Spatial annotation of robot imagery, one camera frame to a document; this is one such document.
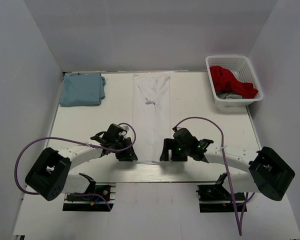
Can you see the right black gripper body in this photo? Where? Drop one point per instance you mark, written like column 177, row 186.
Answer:
column 181, row 153

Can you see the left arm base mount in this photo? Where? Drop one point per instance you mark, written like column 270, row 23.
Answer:
column 99, row 197

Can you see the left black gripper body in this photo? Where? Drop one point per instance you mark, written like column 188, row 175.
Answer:
column 115, row 142

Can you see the white plastic basket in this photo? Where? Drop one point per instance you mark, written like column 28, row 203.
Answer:
column 243, row 71

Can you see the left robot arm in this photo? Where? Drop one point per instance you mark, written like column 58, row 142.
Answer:
column 50, row 175

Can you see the white t-shirt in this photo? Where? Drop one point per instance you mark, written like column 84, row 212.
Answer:
column 151, row 117

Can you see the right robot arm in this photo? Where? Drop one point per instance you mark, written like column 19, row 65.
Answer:
column 263, row 171

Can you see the red t-shirt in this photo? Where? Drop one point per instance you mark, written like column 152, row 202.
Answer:
column 225, row 81

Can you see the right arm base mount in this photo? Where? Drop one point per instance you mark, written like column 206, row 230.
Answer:
column 214, row 198

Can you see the folded light blue t-shirt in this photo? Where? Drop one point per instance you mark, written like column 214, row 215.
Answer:
column 82, row 89

